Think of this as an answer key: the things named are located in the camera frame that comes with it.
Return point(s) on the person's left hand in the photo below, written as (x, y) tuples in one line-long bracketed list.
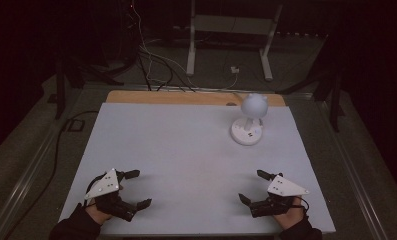
[(99, 213)]

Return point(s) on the metal floor rail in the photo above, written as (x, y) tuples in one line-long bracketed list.
[(26, 173), (356, 173)]

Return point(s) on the black tripod stand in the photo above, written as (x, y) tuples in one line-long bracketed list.
[(72, 71), (329, 83)]

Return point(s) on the white round-headed desk lamp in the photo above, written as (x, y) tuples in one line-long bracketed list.
[(251, 115)]

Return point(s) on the white table mat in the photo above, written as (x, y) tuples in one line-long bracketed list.
[(186, 160)]

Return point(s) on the grey metal stand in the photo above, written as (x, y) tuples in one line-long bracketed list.
[(231, 25)]

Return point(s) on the wooden table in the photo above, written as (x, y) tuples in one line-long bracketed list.
[(172, 97)]

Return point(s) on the white power plug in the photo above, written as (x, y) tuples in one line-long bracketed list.
[(234, 69)]

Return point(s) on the person's right hand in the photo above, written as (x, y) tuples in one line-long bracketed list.
[(289, 216)]

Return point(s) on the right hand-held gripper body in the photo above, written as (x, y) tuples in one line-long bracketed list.
[(279, 195)]

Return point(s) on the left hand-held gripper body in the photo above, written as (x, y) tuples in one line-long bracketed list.
[(106, 187)]

